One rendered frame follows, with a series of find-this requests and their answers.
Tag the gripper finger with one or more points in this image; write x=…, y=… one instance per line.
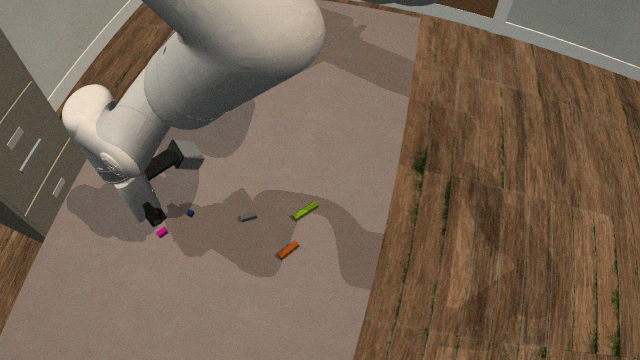
x=153, y=214

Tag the magenta rod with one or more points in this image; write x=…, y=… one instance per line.
x=162, y=232

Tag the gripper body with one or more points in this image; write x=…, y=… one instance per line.
x=135, y=192

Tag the lime green rod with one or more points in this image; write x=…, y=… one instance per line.
x=306, y=210

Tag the orange rod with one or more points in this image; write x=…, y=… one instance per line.
x=285, y=252

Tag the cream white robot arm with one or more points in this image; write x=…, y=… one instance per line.
x=229, y=52

